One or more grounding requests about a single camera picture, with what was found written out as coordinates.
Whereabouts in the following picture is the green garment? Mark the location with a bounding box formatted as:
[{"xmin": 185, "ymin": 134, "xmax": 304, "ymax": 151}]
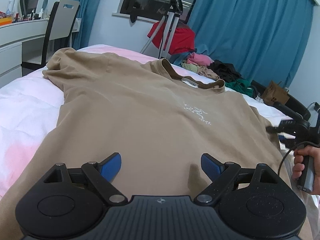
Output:
[{"xmin": 225, "ymin": 79, "xmax": 254, "ymax": 96}]

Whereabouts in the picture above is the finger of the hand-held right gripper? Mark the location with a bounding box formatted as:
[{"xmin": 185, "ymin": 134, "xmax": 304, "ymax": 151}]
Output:
[
  {"xmin": 274, "ymin": 102, "xmax": 304, "ymax": 125},
  {"xmin": 266, "ymin": 125, "xmax": 300, "ymax": 142}
]

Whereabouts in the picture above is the narrow blue curtain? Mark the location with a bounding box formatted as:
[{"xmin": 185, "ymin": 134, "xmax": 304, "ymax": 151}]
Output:
[{"xmin": 64, "ymin": 0, "xmax": 104, "ymax": 49}]

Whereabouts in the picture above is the black garment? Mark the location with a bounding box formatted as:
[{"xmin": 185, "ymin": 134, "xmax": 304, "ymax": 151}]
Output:
[{"xmin": 209, "ymin": 59, "xmax": 243, "ymax": 83}]

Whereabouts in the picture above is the pink and white bed sheet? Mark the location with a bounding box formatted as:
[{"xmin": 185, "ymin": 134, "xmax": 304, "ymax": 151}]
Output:
[{"xmin": 0, "ymin": 44, "xmax": 320, "ymax": 240}]

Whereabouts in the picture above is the wide blue curtain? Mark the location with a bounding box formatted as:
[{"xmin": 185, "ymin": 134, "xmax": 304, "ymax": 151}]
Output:
[{"xmin": 186, "ymin": 0, "xmax": 314, "ymax": 98}]

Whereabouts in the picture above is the brown cardboard box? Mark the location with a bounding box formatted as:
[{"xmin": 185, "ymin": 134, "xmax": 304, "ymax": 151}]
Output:
[{"xmin": 261, "ymin": 80, "xmax": 290, "ymax": 106}]

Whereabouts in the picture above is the beige garment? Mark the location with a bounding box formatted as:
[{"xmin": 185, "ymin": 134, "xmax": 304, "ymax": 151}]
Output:
[{"xmin": 197, "ymin": 66, "xmax": 220, "ymax": 80}]

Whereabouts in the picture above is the black cable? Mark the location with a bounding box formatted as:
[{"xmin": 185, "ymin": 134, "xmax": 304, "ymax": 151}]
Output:
[{"xmin": 276, "ymin": 141, "xmax": 320, "ymax": 174}]

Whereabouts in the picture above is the white and black chair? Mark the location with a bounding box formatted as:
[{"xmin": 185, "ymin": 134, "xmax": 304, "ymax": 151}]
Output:
[{"xmin": 21, "ymin": 0, "xmax": 80, "ymax": 70}]

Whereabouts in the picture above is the yellow-green garment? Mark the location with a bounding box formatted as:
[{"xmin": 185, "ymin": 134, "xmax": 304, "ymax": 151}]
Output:
[{"xmin": 181, "ymin": 61, "xmax": 200, "ymax": 73}]

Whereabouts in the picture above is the white desk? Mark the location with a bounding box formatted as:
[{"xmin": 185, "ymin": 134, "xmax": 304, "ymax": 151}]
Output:
[{"xmin": 0, "ymin": 17, "xmax": 50, "ymax": 88}]

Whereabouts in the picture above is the tan t-shirt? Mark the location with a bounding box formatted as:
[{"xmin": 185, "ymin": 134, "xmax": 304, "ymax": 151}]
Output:
[{"xmin": 0, "ymin": 47, "xmax": 307, "ymax": 240}]

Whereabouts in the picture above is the person's right hand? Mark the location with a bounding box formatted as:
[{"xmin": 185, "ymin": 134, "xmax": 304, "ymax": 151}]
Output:
[{"xmin": 292, "ymin": 146, "xmax": 320, "ymax": 180}]

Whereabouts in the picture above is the garment steamer stand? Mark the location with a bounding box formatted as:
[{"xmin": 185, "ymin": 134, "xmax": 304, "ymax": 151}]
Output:
[{"xmin": 141, "ymin": 0, "xmax": 184, "ymax": 62}]

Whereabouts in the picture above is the red garment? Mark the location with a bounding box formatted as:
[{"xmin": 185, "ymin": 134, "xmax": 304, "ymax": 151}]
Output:
[{"xmin": 147, "ymin": 21, "xmax": 196, "ymax": 55}]

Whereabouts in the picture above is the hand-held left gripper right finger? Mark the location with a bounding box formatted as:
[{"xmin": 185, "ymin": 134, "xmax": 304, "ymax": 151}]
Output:
[{"xmin": 194, "ymin": 152, "xmax": 278, "ymax": 204}]

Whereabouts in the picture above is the pink garment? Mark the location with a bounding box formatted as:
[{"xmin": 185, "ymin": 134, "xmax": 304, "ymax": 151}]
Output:
[{"xmin": 187, "ymin": 52, "xmax": 215, "ymax": 67}]

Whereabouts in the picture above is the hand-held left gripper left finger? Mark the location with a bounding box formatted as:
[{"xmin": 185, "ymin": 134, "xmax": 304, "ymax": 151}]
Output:
[{"xmin": 44, "ymin": 152, "xmax": 128, "ymax": 204}]

